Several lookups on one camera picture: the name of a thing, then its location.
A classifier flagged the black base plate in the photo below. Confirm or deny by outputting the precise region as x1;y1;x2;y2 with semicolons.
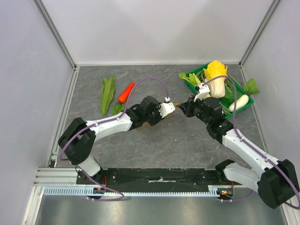
76;168;232;186

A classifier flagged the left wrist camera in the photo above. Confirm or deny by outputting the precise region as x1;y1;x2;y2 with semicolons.
159;97;176;118

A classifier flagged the green leafy lettuce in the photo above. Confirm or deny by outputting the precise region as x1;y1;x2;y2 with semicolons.
100;75;115;115

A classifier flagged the yellow napa cabbage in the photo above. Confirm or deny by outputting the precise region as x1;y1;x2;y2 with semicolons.
204;60;228;98

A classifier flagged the green celery stalk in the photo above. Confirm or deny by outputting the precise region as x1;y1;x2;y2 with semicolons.
179;73;201;86

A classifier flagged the white radish with leaves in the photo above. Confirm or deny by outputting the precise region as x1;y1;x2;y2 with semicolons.
229;78;260;112

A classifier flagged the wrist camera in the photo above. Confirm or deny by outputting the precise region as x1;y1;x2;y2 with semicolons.
159;97;176;118
194;83;210;102

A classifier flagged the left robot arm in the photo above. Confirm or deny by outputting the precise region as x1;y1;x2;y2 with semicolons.
58;96;175;184

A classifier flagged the brown cardboard express box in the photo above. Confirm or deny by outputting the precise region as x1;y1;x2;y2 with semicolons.
136;112;174;130

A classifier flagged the grey slotted cable duct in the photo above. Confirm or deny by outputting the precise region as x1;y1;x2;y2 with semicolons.
44;186;221;197

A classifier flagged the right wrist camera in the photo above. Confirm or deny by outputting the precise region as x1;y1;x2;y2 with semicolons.
194;83;210;102

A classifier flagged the orange carrot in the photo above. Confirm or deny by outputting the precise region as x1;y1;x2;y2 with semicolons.
118;82;135;104

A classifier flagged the green bok choy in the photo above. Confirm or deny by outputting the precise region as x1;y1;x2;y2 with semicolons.
222;89;235;105

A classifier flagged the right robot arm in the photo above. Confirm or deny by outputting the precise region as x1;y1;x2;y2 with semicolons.
178;96;300;209

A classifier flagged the green plastic tray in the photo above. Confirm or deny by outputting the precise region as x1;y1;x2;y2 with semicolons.
179;64;260;119

